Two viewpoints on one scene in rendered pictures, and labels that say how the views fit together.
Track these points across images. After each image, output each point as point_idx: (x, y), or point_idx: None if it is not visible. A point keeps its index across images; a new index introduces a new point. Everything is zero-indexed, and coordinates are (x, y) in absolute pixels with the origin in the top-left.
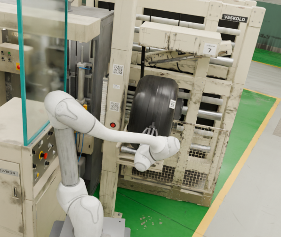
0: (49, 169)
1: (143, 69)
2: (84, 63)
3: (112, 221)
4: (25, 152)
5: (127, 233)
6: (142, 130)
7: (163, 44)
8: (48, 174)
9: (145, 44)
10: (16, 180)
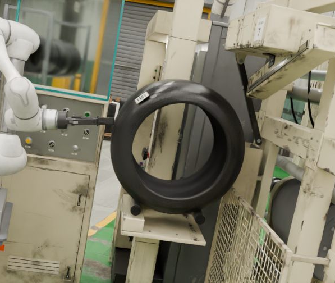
0: (55, 158)
1: (247, 104)
2: None
3: None
4: None
5: None
6: (111, 133)
7: (234, 40)
8: (46, 158)
9: (226, 46)
10: None
